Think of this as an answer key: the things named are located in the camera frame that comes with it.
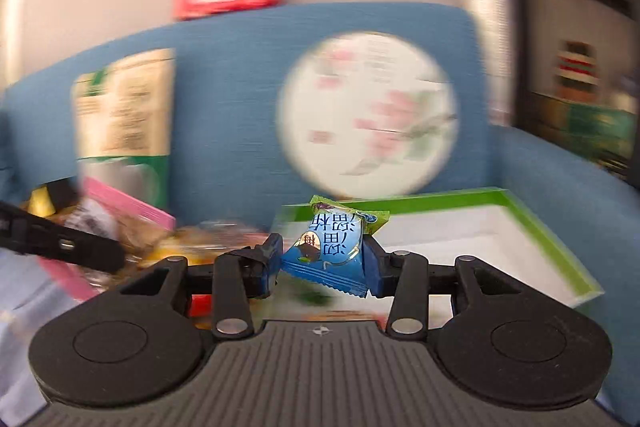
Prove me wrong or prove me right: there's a green cardboard box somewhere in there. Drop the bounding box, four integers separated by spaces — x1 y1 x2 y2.
272 187 605 323

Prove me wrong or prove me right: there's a blue sofa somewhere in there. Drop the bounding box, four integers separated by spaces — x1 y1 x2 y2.
0 3 640 427

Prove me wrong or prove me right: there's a yellow black packet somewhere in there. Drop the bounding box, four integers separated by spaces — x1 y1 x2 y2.
26 183 76 219

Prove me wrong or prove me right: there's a beige green snack bag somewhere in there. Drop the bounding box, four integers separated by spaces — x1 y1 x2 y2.
72 48 177 210

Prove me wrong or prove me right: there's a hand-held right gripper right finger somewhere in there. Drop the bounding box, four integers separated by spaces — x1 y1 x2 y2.
362 239 522 337

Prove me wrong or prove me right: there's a dark shelf unit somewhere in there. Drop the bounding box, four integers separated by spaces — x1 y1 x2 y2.
507 0 640 180

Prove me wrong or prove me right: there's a pink flat packet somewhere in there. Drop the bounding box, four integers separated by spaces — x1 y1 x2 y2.
82 177 177 230

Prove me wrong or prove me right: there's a pile of snack packets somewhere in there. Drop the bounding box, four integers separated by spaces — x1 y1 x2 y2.
20 179 273 333

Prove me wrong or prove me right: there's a white ribbed pipe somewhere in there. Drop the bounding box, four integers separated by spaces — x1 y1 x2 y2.
456 0 515 128

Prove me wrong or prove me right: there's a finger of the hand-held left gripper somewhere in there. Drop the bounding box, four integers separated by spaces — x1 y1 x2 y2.
0 201 127 274

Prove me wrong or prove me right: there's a striped item on shelf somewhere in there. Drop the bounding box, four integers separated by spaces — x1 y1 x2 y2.
554 39 601 104

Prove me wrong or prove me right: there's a blue snack packet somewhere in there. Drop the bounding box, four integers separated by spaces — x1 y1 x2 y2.
280 195 391 299

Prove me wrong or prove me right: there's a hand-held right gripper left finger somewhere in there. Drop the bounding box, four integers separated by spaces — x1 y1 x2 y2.
119 234 284 339

